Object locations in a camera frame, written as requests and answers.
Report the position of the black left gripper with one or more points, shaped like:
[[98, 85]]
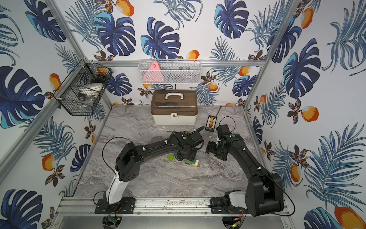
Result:
[[188, 154]]

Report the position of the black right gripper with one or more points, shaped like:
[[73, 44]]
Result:
[[210, 149]]

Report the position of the white square brick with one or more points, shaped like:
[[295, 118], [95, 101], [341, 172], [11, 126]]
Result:
[[195, 163]]

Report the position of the lime green brick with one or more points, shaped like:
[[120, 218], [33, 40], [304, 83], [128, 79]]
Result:
[[171, 157]]

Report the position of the dark green long brick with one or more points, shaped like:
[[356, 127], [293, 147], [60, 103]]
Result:
[[190, 162]]

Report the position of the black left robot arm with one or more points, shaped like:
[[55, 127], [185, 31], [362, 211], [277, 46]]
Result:
[[182, 145]]

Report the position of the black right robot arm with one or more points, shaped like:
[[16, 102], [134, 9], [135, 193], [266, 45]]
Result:
[[264, 193]]

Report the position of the black card with arrows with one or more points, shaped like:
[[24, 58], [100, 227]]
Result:
[[210, 124]]

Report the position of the brown lid storage box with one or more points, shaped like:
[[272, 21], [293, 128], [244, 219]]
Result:
[[174, 107]]

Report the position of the pink triangle sign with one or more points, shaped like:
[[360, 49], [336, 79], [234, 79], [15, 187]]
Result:
[[153, 74]]

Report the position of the white object in basket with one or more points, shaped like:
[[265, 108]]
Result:
[[90, 88]]

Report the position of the white wire shelf basket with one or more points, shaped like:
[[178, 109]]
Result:
[[175, 71]]

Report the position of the black wire basket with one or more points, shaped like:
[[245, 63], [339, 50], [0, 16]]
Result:
[[80, 93]]

